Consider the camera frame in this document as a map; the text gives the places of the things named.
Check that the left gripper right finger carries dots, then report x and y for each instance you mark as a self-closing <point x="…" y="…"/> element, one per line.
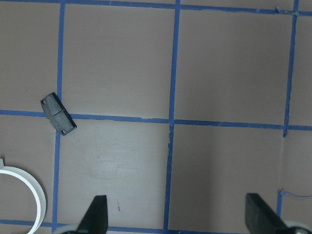
<point x="260" y="218"/>

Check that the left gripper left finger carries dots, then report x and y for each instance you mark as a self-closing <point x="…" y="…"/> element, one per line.
<point x="95" y="220"/>

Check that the dark grey brake pad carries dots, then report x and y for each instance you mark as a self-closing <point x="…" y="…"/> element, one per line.
<point x="57" y="114"/>

